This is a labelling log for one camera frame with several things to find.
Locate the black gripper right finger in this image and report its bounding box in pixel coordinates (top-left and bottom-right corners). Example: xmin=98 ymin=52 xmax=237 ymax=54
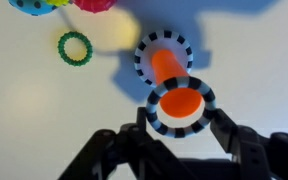
xmin=210 ymin=108 xmax=288 ymax=180

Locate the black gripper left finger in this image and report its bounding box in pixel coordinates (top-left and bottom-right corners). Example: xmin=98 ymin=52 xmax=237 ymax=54
xmin=58 ymin=106 xmax=188 ymax=180

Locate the black and white striped ring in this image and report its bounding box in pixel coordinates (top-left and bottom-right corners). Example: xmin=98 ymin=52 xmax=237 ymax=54
xmin=145 ymin=76 xmax=218 ymax=139

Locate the orange stand with striped base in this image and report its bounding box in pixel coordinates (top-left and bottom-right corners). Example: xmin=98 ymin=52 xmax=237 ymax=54
xmin=133 ymin=29 xmax=206 ymax=120

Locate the small dark green beaded ring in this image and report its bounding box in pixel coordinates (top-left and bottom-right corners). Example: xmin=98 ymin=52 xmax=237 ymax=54
xmin=57 ymin=30 xmax=94 ymax=67

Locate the red ribbed ring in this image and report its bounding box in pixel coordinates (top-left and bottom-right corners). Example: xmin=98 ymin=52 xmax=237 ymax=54
xmin=71 ymin=0 xmax=119 ymax=14

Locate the blue ring with dark dots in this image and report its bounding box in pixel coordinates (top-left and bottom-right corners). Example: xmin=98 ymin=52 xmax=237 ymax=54
xmin=7 ymin=0 xmax=60 ymax=17

